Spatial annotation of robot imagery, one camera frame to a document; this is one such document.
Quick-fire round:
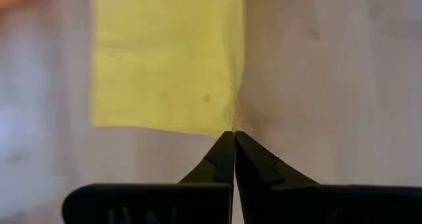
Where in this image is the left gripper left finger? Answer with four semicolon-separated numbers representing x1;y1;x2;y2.
61;130;235;224

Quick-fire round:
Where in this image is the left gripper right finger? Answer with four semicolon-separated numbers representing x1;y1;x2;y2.
234;130;422;224

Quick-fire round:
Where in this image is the yellow microfiber towel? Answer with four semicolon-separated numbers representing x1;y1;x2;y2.
93;0;245;138

